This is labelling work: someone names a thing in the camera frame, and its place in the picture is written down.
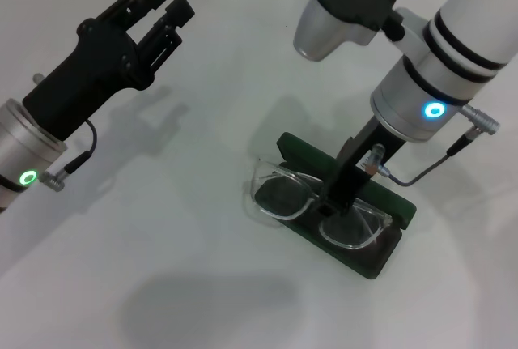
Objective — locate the clear frame glasses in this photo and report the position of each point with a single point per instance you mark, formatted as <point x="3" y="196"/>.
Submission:
<point x="283" y="216"/>

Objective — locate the gripper silver plug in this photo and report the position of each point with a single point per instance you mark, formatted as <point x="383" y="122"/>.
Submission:
<point x="378" y="154"/>
<point x="37" y="78"/>

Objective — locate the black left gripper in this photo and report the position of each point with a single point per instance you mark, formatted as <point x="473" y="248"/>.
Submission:
<point x="93" y="69"/>

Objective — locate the left gripper silver plug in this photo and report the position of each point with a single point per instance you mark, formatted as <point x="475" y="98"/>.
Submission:
<point x="37" y="78"/>

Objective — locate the right gripper silver plug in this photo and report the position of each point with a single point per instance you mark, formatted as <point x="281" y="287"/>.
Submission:
<point x="378" y="154"/>

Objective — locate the green glasses case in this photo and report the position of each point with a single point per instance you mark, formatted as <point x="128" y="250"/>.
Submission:
<point x="398" y="203"/>

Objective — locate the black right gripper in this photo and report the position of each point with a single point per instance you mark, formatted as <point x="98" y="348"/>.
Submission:
<point x="354" y="171"/>

